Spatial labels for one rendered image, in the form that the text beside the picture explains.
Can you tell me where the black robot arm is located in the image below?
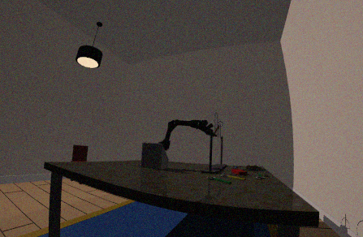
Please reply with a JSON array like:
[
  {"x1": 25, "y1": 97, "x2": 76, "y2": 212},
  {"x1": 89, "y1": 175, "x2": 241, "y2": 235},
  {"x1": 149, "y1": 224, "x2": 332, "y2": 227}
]
[{"x1": 159, "y1": 119, "x2": 213, "y2": 150}]

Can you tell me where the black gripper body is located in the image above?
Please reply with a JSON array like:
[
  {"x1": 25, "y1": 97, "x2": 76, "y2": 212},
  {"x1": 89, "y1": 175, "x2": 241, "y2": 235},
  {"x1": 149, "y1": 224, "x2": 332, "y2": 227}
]
[{"x1": 202, "y1": 126, "x2": 211, "y2": 135}]

